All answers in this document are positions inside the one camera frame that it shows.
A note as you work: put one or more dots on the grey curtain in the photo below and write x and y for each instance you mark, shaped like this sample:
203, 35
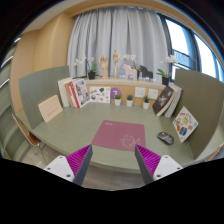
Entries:
129, 30

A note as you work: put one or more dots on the purple round number sign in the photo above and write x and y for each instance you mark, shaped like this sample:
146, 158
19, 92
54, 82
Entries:
114, 92

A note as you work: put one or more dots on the white orchid right pot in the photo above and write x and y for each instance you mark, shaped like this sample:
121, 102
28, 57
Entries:
167, 61

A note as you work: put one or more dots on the white orchid pot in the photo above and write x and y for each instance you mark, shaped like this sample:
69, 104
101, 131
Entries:
91, 65
167, 61

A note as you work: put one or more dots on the wooden mannequin figure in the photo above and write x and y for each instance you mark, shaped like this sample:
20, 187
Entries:
115, 58

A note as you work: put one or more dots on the pink horse figurine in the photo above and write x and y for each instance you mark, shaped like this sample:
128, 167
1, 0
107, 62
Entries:
129, 72

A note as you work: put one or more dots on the small potted plant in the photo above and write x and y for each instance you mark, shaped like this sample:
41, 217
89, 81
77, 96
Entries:
117, 99
129, 100
146, 102

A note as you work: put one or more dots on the white orchid middle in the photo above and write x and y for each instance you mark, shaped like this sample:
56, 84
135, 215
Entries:
132, 58

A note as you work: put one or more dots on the white wall socket plate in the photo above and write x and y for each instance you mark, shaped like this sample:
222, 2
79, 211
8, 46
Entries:
139, 92

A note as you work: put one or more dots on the green right desk partition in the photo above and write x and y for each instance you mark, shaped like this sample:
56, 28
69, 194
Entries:
203, 96

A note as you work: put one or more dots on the small potted plant middle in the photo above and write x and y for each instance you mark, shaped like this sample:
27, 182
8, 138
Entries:
129, 100

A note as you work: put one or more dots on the white wall switch plate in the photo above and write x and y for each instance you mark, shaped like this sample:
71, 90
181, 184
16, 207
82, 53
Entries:
153, 93

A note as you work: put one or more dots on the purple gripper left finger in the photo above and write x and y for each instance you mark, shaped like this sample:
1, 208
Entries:
73, 167

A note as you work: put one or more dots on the wooden hand model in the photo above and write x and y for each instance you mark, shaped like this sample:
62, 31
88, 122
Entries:
103, 61

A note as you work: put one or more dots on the white leaning book left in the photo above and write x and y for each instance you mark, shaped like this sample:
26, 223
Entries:
63, 92

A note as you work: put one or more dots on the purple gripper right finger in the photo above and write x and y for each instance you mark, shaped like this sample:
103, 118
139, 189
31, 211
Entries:
154, 167

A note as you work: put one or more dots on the black horse figurine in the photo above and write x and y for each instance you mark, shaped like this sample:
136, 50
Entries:
146, 72

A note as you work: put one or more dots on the small potted plant right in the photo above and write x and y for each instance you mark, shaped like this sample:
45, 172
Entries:
146, 102

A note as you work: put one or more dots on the colourful cover magazine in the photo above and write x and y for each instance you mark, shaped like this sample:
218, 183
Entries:
81, 93

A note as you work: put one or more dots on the beige card sign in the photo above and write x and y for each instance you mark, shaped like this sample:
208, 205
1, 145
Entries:
50, 108

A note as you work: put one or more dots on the sticker-covered picture book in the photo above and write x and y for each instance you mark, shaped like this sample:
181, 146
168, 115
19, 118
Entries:
184, 124

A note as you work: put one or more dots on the green desk partition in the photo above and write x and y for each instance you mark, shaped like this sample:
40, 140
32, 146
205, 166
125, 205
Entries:
203, 96
38, 87

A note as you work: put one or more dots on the white leaning book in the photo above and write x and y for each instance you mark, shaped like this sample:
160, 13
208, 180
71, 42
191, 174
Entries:
176, 97
63, 92

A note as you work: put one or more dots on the dark cover book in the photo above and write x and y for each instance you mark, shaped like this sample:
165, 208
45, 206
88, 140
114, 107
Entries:
163, 101

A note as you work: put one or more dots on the red spine book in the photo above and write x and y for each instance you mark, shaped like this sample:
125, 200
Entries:
70, 95

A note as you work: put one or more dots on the white orchid left pot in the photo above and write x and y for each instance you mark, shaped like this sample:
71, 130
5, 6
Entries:
91, 65

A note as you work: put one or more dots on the green left desk partition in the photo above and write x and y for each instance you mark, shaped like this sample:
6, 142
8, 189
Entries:
38, 87

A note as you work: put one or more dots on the small potted plant left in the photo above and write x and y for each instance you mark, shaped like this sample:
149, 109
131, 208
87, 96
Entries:
117, 99

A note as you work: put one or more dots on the grey computer mouse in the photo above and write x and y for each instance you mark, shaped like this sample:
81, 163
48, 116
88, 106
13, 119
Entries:
166, 138

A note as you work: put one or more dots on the pink mouse pad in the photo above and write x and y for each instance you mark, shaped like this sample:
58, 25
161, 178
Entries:
119, 135

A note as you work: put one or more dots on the white illustrated card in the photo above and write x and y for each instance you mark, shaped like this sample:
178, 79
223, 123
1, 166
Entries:
100, 94

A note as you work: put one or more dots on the wooden chair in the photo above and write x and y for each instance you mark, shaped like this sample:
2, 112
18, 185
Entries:
32, 139

